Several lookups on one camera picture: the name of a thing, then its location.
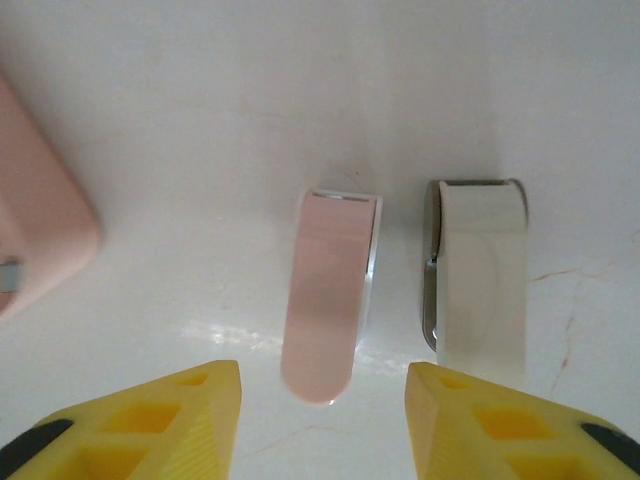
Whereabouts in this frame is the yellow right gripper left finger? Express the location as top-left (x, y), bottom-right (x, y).
top-left (0, 359), bottom-right (245, 480)

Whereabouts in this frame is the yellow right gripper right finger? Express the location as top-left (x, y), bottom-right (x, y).
top-left (405, 362), bottom-right (640, 480)

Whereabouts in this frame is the cream and chrome stapler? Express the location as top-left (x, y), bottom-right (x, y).
top-left (418, 177), bottom-right (531, 389)

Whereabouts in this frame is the pink and white stapler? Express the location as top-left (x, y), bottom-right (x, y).
top-left (278, 188), bottom-right (386, 407)

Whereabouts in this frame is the pink plastic tray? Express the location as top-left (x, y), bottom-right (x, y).
top-left (0, 74), bottom-right (106, 321)

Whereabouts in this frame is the silver staple strip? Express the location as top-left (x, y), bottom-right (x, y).
top-left (0, 257), bottom-right (25, 294)

